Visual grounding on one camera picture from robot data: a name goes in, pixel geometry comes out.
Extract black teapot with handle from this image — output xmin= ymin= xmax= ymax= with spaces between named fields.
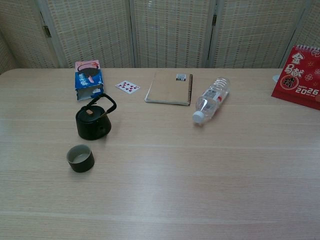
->
xmin=75 ymin=93 xmax=118 ymax=141

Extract clear plastic water bottle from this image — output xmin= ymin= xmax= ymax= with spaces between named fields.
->
xmin=192 ymin=76 xmax=231 ymax=125

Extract dark green cup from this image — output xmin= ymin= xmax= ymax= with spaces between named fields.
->
xmin=66 ymin=144 xmax=95 ymax=173

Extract kraft spiral notebook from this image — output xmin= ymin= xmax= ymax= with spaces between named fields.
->
xmin=144 ymin=71 xmax=194 ymax=107

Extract hearts playing card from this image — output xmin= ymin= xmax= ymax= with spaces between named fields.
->
xmin=114 ymin=80 xmax=141 ymax=95

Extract blue pink cookie box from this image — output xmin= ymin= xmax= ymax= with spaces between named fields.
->
xmin=74 ymin=59 xmax=106 ymax=102

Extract woven bamboo folding screen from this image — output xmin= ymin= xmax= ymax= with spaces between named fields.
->
xmin=0 ymin=0 xmax=320 ymax=76

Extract red 2026 desk calendar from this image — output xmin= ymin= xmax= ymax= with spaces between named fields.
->
xmin=270 ymin=44 xmax=320 ymax=111

